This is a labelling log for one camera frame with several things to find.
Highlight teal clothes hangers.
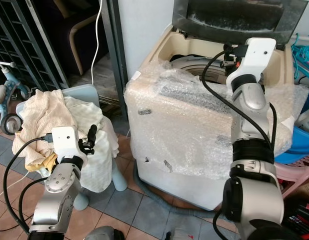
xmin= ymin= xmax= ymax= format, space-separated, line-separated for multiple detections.
xmin=290 ymin=34 xmax=309 ymax=91

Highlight clear bubble wrap sheet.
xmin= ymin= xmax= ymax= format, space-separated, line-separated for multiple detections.
xmin=123 ymin=61 xmax=309 ymax=182

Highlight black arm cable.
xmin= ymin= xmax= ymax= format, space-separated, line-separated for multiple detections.
xmin=2 ymin=133 xmax=54 ymax=240
xmin=200 ymin=49 xmax=278 ymax=153

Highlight white floor cord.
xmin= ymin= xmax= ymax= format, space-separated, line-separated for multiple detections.
xmin=0 ymin=172 xmax=33 ymax=201

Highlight black metal grid gate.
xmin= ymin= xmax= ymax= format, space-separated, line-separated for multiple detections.
xmin=0 ymin=0 xmax=63 ymax=93

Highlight dark washing machine lid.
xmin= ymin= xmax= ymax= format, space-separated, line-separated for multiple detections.
xmin=171 ymin=0 xmax=309 ymax=45

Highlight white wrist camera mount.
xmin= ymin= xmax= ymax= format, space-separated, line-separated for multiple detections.
xmin=50 ymin=125 xmax=80 ymax=161
xmin=226 ymin=37 xmax=277 ymax=81

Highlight cream clothes pile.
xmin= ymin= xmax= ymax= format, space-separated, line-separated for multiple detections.
xmin=12 ymin=90 xmax=119 ymax=194

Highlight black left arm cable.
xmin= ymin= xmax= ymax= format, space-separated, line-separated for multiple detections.
xmin=2 ymin=133 xmax=54 ymax=240

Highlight pink plastic stool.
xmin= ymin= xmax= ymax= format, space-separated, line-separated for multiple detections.
xmin=273 ymin=159 xmax=309 ymax=202

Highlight white hanging wall cable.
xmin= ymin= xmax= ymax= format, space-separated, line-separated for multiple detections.
xmin=90 ymin=0 xmax=105 ymax=85

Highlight grey robot foot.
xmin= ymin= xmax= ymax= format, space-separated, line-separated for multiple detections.
xmin=83 ymin=225 xmax=126 ymax=240

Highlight dark door frame post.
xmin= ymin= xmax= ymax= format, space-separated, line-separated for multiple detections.
xmin=102 ymin=0 xmax=129 ymax=121

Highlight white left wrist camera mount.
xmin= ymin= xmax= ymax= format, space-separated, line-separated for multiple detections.
xmin=50 ymin=125 xmax=80 ymax=161

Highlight light blue child tricycle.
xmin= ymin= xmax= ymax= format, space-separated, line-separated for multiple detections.
xmin=0 ymin=60 xmax=26 ymax=135

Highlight dark armchair with tan trim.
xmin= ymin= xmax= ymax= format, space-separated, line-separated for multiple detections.
xmin=34 ymin=0 xmax=103 ymax=76

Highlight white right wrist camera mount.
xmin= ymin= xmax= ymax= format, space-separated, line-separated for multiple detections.
xmin=226 ymin=37 xmax=277 ymax=81

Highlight blue plastic laundry basket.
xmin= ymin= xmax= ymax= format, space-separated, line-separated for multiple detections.
xmin=273 ymin=106 xmax=309 ymax=166

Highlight beige top-load washing machine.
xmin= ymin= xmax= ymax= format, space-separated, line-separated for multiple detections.
xmin=123 ymin=22 xmax=306 ymax=212

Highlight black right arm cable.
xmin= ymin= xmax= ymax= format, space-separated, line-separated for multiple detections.
xmin=200 ymin=49 xmax=278 ymax=153

